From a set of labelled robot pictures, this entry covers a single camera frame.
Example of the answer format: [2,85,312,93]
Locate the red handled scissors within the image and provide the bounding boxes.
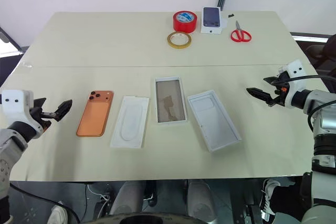
[230,20,253,44]

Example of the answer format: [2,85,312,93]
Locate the white floor cable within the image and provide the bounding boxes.
[86,183,112,210]

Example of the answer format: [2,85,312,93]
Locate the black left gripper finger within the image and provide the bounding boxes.
[32,98,48,110]
[54,99,74,123]

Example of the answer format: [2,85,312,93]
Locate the black floor cable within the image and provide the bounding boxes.
[8,181,81,224]

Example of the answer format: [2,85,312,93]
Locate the grey rounded robot leg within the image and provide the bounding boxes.
[186,180,219,222]
[108,180,146,216]

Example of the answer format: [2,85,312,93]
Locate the black and white sneaker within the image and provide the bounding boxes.
[259,178,282,216]

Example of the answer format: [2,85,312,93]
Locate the white moulded insert tray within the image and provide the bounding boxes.
[109,95,150,149]

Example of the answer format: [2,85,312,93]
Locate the red tape roll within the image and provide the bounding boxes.
[172,10,198,34]

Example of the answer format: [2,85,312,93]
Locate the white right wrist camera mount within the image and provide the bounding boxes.
[277,59,307,107]

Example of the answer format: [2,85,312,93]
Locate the dark metal frame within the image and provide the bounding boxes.
[0,26,23,57]

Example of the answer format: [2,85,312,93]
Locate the white shoe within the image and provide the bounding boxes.
[47,205,68,224]

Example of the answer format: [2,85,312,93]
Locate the dark office chair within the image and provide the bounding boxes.
[305,33,336,78]

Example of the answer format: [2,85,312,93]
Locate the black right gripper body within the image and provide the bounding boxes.
[270,72,291,108]

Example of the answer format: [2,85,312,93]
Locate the orange smartphone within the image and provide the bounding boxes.
[76,90,115,138]

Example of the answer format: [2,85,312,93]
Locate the phone box with blue print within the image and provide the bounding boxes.
[201,6,224,36]

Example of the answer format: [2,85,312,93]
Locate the yellow tape roll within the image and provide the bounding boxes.
[166,31,193,50]

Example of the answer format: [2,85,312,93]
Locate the white flat card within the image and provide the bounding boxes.
[219,11,229,29]

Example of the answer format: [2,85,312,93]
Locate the white box lid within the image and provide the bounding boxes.
[186,89,243,153]

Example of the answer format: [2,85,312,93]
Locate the white box with brown sheet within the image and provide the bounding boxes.
[154,76,190,124]

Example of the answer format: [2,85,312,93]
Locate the dark round base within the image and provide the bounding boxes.
[85,211,209,224]

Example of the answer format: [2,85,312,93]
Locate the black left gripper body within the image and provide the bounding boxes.
[28,106,60,132]

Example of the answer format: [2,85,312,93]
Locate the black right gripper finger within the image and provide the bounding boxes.
[262,76,280,87]
[246,87,277,104]

